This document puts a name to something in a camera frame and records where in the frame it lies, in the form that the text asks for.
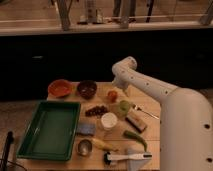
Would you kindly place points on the red apple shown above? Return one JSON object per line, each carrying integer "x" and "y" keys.
{"x": 112, "y": 96}

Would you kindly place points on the white handled brush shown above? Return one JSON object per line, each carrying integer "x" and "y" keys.
{"x": 108, "y": 157}

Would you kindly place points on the yellow corn cob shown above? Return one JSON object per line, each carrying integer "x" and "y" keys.
{"x": 103, "y": 145}

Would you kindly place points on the orange bowl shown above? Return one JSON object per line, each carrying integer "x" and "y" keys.
{"x": 59, "y": 88}

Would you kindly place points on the white paper cup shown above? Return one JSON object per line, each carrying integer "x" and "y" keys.
{"x": 109, "y": 121}

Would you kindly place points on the green plastic tray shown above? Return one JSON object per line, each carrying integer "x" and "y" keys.
{"x": 51, "y": 133}

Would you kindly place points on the small metal cup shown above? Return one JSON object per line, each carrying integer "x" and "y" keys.
{"x": 84, "y": 147}

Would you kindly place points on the brown wooden block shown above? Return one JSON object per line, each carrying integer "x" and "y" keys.
{"x": 136, "y": 122}

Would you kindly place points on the bunch of dark grapes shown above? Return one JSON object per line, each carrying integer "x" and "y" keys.
{"x": 96, "y": 111}

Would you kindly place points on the green plastic cup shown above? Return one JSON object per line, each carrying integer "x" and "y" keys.
{"x": 124, "y": 107}

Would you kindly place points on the black stand on left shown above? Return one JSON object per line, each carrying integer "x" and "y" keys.
{"x": 9, "y": 140}

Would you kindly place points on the dark brown bowl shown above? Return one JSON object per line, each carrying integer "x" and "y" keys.
{"x": 87, "y": 89}

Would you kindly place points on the grey cloth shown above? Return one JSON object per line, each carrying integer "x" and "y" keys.
{"x": 135, "y": 165}

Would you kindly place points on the green chili pepper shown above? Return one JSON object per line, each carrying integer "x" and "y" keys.
{"x": 131, "y": 135}

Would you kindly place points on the blue sponge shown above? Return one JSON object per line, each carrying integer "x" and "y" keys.
{"x": 86, "y": 129}

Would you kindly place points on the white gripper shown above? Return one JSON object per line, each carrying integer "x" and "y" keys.
{"x": 121, "y": 85}

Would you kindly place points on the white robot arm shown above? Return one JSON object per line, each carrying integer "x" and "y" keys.
{"x": 186, "y": 119}

